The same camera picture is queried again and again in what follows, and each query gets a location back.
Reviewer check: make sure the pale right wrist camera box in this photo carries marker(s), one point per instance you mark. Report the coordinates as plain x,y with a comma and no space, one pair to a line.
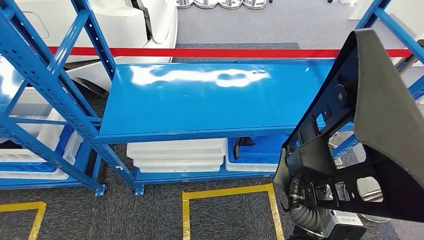
344,227

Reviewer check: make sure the black plastic trim panel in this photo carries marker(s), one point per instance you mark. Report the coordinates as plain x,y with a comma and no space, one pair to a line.
381,99

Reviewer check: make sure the blue metal rack flat board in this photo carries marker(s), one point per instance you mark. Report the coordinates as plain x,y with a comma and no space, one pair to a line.
198,106

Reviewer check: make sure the red barrier belt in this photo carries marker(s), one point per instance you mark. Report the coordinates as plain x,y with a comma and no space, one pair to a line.
198,52

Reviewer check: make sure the chrome stanchion base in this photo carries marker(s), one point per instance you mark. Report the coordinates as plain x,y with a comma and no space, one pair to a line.
185,3
230,3
254,3
206,3

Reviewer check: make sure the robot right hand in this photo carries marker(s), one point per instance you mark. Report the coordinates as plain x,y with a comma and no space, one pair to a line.
296,193

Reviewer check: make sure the yellow floor tape square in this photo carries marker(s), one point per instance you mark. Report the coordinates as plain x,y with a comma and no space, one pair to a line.
228,191

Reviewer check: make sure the blue plastic crate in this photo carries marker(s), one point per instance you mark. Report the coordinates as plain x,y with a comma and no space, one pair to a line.
261,149
26,166

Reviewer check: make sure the black curved trim part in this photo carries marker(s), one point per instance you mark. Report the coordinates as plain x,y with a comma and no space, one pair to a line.
238,149

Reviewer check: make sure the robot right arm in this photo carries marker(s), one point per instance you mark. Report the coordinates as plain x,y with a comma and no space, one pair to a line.
306,217

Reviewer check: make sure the blue metal rack with crates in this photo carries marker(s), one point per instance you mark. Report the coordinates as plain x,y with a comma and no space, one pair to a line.
39,71

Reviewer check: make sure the white car body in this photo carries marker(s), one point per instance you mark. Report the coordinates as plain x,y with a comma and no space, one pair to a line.
116,30

